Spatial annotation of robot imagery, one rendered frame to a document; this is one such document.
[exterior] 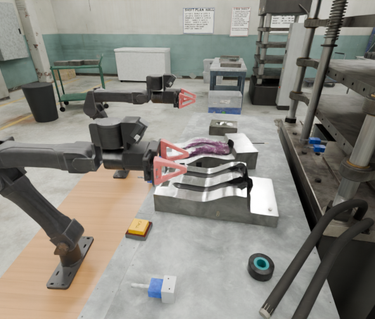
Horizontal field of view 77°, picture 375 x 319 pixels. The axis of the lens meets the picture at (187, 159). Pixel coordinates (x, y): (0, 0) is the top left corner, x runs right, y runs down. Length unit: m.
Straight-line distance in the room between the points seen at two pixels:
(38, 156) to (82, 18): 8.63
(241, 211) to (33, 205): 0.70
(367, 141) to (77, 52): 9.02
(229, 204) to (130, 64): 7.03
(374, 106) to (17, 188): 1.09
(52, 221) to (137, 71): 7.07
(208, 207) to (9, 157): 0.67
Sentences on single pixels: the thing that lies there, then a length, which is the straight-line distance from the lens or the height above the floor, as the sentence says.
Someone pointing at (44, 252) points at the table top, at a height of 0.80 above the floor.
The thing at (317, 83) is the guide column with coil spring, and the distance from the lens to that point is 1.70.
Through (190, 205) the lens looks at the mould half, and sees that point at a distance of 0.98.
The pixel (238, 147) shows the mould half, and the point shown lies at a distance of 1.33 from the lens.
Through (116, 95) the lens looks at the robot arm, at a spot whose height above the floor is 1.21.
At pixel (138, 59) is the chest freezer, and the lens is 7.63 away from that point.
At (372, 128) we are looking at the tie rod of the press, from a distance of 1.02.
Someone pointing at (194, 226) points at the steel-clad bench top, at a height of 0.80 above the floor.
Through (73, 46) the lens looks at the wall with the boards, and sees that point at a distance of 9.49.
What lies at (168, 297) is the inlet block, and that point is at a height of 0.83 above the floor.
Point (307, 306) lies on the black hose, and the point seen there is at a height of 0.84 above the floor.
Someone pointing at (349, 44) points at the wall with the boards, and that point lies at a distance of 8.68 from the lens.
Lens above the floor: 1.49
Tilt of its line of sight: 29 degrees down
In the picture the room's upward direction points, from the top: straight up
